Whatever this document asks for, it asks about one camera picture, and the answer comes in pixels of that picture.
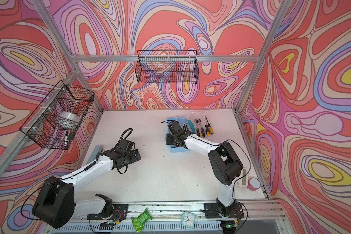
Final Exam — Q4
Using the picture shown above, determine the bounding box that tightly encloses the black wire basket left wall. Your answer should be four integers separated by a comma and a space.
20, 81, 95, 150

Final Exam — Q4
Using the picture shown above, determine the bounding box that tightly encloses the small yellow handle screwdriver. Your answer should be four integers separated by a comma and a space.
207, 122, 214, 135

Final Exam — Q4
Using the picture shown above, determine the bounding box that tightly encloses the pink calculator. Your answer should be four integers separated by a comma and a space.
236, 168, 249, 188

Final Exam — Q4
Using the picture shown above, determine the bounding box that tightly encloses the grey blue stapler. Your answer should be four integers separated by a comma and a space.
86, 145, 103, 164

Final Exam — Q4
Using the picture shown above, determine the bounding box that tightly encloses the black wire basket back wall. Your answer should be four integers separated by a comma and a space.
135, 49, 199, 84

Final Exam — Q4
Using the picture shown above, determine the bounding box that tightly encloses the light blue plastic tool box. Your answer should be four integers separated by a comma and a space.
165, 112, 215, 153

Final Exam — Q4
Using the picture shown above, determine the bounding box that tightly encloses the ratchet wrench dark handle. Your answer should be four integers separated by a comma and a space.
198, 119, 205, 137

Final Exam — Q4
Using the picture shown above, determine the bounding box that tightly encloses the black wire basket wall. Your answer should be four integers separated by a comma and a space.
135, 49, 199, 84
20, 81, 95, 150

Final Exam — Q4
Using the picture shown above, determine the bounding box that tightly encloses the black marker in basket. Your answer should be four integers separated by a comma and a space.
64, 131, 68, 149

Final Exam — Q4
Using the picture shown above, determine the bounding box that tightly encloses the small teal alarm clock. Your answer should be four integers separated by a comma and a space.
181, 212, 196, 228

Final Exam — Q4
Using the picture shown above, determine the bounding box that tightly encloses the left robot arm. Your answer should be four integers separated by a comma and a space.
32, 139, 141, 228

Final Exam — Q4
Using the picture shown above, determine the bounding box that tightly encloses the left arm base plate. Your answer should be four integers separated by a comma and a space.
87, 204, 129, 221

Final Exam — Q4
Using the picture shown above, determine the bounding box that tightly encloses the teal utility knife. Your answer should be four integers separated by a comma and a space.
188, 120, 195, 131

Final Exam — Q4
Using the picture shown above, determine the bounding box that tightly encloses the pink tape roll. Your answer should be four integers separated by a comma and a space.
247, 177, 261, 191

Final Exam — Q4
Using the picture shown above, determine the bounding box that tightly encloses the grey tape roll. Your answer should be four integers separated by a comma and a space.
58, 111, 80, 122

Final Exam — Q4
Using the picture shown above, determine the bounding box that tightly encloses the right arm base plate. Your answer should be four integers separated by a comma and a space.
201, 201, 245, 220

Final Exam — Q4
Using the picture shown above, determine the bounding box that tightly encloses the screwdriver black orange handle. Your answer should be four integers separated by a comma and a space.
205, 117, 211, 137

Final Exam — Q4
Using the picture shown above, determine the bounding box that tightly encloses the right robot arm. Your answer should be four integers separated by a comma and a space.
165, 120, 243, 216

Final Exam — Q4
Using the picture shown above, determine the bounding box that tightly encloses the large yellow black utility knife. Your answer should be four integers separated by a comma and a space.
183, 123, 188, 133

